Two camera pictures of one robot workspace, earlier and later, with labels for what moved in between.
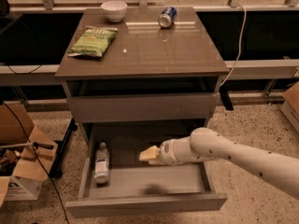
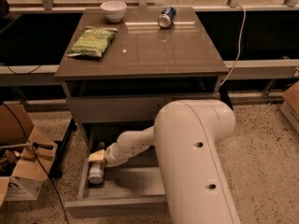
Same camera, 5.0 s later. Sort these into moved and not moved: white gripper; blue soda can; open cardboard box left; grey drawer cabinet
Moved: white gripper
Not moved: blue soda can; grey drawer cabinet; open cardboard box left
